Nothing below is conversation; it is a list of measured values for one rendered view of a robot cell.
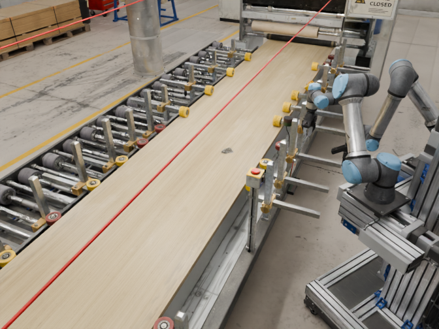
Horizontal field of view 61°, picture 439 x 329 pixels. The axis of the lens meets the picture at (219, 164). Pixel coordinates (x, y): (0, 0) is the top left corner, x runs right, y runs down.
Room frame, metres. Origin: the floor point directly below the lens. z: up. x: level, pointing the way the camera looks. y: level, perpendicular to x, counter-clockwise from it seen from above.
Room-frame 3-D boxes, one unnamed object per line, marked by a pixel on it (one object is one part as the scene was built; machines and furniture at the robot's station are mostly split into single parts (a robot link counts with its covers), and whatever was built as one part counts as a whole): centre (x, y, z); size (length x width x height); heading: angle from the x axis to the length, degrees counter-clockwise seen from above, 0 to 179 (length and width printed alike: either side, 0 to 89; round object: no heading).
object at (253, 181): (1.44, -0.17, 1.18); 0.07 x 0.07 x 0.08; 65
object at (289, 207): (1.68, -0.37, 0.80); 0.44 x 0.03 x 0.04; 65
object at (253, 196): (1.44, -0.17, 0.93); 0.05 x 0.05 x 0.45; 65
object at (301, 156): (2.12, -0.61, 0.84); 0.43 x 0.03 x 0.04; 65
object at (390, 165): (1.49, -0.81, 1.21); 0.13 x 0.12 x 0.14; 98
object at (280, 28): (4.50, -0.97, 1.05); 1.43 x 0.12 x 0.12; 65
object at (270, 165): (1.68, -0.28, 0.88); 0.04 x 0.04 x 0.48; 65
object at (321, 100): (2.06, -0.62, 1.30); 0.11 x 0.11 x 0.08; 8
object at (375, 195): (1.49, -0.81, 1.09); 0.15 x 0.15 x 0.10
